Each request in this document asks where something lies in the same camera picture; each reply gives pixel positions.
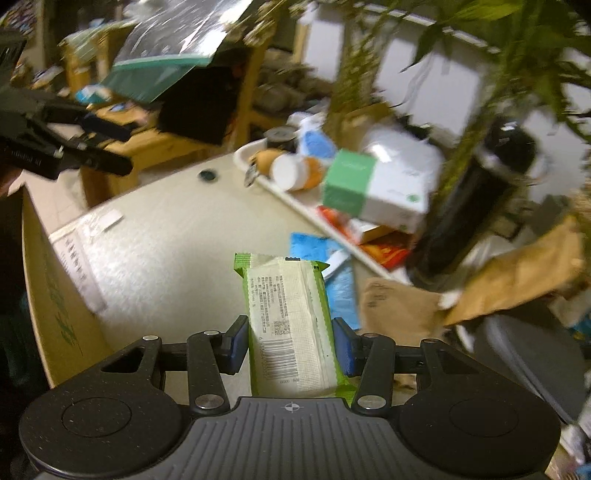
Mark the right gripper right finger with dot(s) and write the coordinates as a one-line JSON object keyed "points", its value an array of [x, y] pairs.
{"points": [[371, 358]]}

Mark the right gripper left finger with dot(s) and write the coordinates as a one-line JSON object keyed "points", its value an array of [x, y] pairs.
{"points": [[210, 354]]}

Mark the green wet wipes pack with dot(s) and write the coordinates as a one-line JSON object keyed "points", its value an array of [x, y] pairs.
{"points": [[291, 344]]}

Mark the blue tissue packet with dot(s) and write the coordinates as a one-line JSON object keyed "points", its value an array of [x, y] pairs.
{"points": [[340, 284]]}

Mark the person left hand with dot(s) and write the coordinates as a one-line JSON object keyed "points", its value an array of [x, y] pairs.
{"points": [[8, 175]]}

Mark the white plastic tray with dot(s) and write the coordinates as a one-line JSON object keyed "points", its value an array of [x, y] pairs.
{"points": [[384, 254]]}

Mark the wooden chair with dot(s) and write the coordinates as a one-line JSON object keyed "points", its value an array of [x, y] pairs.
{"points": [[207, 112]]}

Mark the brown cardboard box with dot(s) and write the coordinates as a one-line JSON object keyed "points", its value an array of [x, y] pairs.
{"points": [[67, 335]]}

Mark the grey zip case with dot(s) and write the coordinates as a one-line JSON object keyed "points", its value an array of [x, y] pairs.
{"points": [[530, 346]]}

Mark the green white tissue box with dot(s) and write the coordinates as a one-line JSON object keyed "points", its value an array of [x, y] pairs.
{"points": [[382, 193]]}

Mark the white bottle cap jar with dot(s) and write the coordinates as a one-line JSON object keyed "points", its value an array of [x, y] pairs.
{"points": [[292, 172]]}

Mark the black thermos bottle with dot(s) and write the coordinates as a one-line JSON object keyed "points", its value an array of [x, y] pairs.
{"points": [[494, 174]]}

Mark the brown paper bag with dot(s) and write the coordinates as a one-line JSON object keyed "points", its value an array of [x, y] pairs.
{"points": [[523, 274]]}

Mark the white spray bottle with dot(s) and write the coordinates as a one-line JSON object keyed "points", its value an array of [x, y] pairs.
{"points": [[311, 140]]}

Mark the left bamboo plant vase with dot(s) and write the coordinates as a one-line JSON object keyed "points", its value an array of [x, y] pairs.
{"points": [[284, 85]]}

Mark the bamboo plant vase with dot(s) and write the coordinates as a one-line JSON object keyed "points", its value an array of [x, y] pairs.
{"points": [[527, 44], [284, 85]]}

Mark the middle bamboo plant vase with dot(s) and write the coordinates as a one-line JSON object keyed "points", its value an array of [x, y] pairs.
{"points": [[527, 44]]}

